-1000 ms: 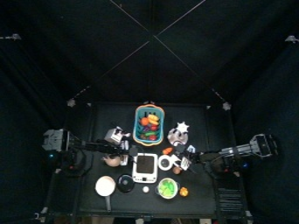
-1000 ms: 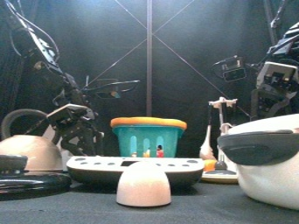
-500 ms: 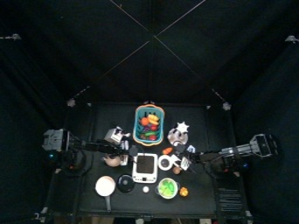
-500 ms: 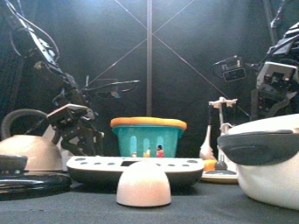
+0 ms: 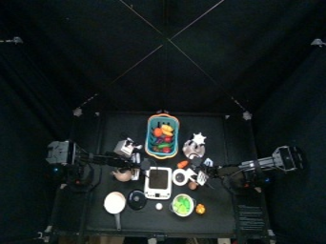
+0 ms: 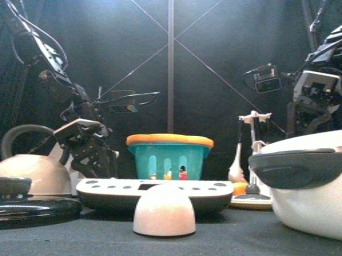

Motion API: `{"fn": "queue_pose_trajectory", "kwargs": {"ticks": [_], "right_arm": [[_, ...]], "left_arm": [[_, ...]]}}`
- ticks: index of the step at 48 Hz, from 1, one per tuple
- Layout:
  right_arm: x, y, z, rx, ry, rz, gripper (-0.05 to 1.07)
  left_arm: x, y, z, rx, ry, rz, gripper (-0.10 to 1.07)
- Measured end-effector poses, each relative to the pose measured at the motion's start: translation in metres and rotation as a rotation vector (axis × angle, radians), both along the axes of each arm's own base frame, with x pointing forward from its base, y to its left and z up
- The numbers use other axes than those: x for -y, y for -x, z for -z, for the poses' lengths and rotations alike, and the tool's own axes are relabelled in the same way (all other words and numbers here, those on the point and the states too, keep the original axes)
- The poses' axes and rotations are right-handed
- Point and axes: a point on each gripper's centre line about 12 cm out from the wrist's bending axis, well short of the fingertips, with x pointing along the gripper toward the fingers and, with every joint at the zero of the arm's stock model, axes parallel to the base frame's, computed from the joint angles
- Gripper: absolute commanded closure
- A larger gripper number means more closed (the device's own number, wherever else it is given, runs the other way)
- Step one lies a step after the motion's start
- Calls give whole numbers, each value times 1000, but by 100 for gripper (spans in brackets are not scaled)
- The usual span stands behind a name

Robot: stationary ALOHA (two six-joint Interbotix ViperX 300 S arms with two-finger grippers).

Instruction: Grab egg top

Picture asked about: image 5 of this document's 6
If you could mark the red toy tomato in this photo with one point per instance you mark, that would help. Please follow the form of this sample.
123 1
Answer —
166 150

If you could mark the silver round toy pot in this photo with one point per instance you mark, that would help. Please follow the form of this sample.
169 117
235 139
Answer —
194 149

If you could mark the silver frame corner bracket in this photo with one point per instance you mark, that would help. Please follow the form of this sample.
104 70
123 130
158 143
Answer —
247 115
16 40
317 42
76 111

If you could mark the white star-shaped toy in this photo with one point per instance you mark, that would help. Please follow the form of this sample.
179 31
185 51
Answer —
198 138

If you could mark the green toy food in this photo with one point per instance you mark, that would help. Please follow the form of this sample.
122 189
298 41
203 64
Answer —
163 146

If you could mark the copper toy kettle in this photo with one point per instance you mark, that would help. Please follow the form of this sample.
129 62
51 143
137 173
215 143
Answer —
122 175

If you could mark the yellow toy food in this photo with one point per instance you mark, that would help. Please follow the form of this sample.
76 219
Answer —
167 128

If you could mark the black round pot lid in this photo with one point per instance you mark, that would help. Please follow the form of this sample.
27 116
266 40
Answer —
137 199

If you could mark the teal basket with orange rim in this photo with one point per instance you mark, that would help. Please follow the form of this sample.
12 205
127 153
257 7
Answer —
149 139

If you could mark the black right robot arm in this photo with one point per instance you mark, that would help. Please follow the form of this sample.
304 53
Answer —
258 163

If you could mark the white toy egg half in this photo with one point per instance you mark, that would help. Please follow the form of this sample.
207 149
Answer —
158 206

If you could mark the small red toy food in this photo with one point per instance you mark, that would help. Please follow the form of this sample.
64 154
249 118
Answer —
169 139

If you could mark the grey toy pot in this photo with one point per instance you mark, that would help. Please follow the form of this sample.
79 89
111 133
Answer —
173 206

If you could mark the orange toy food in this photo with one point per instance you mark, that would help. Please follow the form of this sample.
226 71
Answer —
158 132

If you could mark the small orange toy fruit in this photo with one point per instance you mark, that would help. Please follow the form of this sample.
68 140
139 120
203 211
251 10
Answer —
201 208

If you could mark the purple toy food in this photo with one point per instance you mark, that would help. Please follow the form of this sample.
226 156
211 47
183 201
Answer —
159 140

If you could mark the white toy induction stove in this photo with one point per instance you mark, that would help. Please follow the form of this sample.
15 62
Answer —
158 193

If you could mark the orange toy carrot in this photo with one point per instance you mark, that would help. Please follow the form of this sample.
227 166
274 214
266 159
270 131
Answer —
182 164

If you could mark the white toy frying pan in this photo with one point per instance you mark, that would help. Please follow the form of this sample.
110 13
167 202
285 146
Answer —
115 202

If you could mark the silver boxy toy appliance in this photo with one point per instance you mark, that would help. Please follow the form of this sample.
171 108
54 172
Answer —
125 147

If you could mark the brown toy egg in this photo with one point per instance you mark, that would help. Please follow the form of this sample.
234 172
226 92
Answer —
193 186

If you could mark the green toy vegetables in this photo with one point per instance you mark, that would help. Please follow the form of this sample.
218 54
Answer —
182 204

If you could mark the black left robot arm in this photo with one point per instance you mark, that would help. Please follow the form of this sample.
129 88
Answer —
98 158

